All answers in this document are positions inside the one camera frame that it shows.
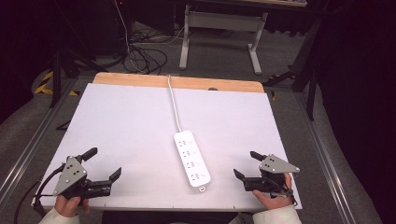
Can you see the white table cover board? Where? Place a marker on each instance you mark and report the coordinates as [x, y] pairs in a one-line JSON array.
[[137, 130]]

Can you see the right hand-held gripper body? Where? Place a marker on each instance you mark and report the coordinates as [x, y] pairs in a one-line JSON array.
[[275, 166]]

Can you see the aluminium floor rail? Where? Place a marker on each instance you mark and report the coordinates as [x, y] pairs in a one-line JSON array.
[[328, 161], [29, 149]]

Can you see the white metal desk frame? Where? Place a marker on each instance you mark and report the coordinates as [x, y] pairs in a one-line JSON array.
[[221, 18]]

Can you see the person's right hand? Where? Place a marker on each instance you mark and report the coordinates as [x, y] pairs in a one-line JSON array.
[[277, 200]]

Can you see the person's left hand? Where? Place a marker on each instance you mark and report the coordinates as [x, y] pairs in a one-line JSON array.
[[69, 207]]

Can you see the yellow black floor tape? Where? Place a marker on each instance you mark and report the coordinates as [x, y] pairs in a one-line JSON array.
[[46, 84]]

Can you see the white power strip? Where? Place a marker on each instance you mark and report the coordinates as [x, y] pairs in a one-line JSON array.
[[192, 161]]

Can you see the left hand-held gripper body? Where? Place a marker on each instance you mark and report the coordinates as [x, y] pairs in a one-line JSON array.
[[71, 174]]

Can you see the black metal stand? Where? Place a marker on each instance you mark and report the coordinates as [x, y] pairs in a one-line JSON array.
[[62, 65], [306, 71]]

